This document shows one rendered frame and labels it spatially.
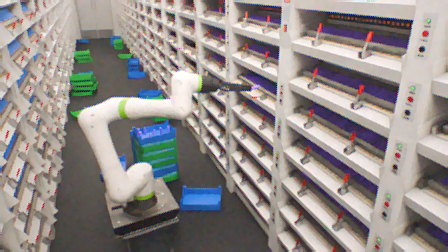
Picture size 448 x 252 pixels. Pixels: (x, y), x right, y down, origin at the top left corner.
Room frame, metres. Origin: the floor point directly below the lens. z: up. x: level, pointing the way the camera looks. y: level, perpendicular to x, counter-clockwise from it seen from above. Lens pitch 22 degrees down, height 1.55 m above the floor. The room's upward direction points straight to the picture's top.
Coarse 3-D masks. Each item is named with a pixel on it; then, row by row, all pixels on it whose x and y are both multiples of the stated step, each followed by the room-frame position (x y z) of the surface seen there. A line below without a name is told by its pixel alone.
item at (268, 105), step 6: (240, 72) 2.16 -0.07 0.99; (246, 72) 2.18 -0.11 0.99; (252, 72) 2.20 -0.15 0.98; (234, 78) 2.14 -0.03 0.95; (246, 96) 1.94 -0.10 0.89; (252, 96) 1.84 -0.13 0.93; (258, 102) 1.78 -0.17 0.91; (264, 102) 1.71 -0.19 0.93; (270, 102) 1.69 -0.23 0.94; (264, 108) 1.72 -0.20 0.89; (270, 108) 1.64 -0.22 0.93
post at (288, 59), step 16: (304, 16) 1.52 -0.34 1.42; (320, 16) 1.56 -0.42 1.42; (288, 48) 1.51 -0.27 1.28; (288, 64) 1.50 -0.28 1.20; (288, 96) 1.50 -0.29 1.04; (288, 128) 1.50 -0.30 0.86; (288, 160) 1.51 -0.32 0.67; (272, 176) 1.58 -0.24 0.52; (272, 192) 1.57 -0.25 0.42; (288, 192) 1.52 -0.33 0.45; (272, 224) 1.55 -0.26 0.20; (272, 240) 1.54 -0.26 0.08
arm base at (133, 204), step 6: (132, 198) 1.51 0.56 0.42; (150, 198) 1.52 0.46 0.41; (156, 198) 1.56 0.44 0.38; (120, 204) 1.48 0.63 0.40; (126, 204) 1.48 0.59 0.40; (132, 204) 1.49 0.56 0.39; (138, 204) 1.50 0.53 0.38; (144, 204) 1.49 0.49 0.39; (150, 204) 1.50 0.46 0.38; (132, 210) 1.47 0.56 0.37
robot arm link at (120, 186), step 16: (96, 112) 1.44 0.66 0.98; (112, 112) 1.52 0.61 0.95; (96, 128) 1.41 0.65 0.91; (96, 144) 1.40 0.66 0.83; (112, 144) 1.45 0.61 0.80; (112, 160) 1.40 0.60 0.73; (112, 176) 1.37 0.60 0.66; (128, 176) 1.45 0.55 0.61; (112, 192) 1.35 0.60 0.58; (128, 192) 1.37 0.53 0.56
